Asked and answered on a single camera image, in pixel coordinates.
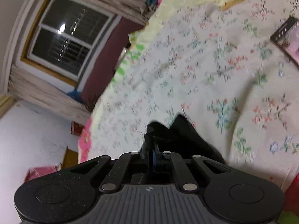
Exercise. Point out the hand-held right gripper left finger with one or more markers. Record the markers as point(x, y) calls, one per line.
point(144, 155)

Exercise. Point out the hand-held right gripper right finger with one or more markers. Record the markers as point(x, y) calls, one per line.
point(159, 158)

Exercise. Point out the black pants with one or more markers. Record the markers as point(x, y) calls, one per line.
point(186, 137)

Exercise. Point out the small red object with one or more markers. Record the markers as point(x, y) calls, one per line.
point(76, 128)

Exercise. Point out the wooden cabinet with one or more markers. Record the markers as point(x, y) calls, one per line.
point(70, 159)

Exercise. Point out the blue cloth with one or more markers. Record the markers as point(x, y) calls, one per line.
point(74, 95)

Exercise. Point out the white floral bedsheet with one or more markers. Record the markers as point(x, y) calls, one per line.
point(198, 63)

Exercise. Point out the pink cloth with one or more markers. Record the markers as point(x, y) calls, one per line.
point(39, 171)

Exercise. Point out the maroon headboard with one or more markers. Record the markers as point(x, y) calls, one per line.
point(107, 53)

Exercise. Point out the white framed window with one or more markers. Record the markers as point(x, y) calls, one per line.
point(67, 37)

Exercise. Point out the black smartphone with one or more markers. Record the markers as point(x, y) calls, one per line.
point(286, 39)

